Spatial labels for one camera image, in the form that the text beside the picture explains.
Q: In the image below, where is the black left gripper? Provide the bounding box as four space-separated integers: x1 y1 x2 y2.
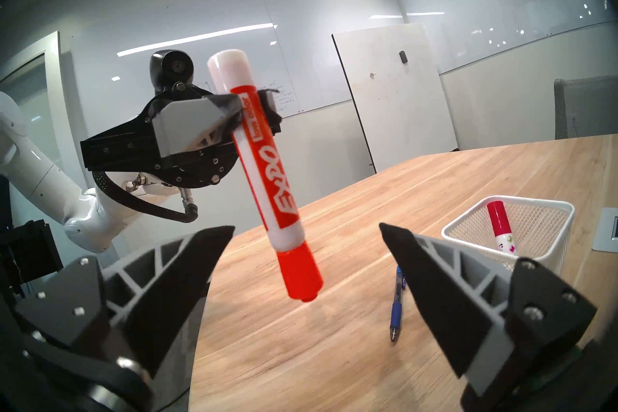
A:
80 87 283 189

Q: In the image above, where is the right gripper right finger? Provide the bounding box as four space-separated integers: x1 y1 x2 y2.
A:
379 223 598 399

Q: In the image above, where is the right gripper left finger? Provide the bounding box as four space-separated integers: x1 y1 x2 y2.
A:
14 225 236 380

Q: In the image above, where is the blue ballpoint pen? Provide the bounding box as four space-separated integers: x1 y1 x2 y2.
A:
389 265 407 344

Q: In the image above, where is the orange Expo marker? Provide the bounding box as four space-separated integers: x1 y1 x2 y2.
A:
208 49 324 303

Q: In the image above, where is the red cap patterned marker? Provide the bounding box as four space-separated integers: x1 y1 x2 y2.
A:
487 201 519 256

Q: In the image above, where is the white mesh pen holder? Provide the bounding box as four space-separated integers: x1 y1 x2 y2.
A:
442 195 575 277

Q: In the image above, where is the black equipment cart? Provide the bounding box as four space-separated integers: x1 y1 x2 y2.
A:
0 220 64 300

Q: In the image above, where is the silver table power outlet panel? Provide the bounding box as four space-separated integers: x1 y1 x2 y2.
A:
591 207 618 253

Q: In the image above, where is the mobile whiteboard on stand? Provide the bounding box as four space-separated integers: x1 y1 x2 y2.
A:
332 23 459 174

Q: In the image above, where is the grey mesh table chair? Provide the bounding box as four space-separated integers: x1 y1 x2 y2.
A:
554 76 618 140

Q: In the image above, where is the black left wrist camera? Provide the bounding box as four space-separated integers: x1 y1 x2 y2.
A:
150 50 195 95

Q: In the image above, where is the black left gripper cable loop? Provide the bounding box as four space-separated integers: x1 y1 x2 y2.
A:
92 170 198 223

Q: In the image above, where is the wall whiteboard with writing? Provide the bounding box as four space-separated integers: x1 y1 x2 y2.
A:
70 0 404 119

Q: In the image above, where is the glass wall whiteboard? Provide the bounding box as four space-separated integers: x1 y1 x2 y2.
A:
396 0 618 76

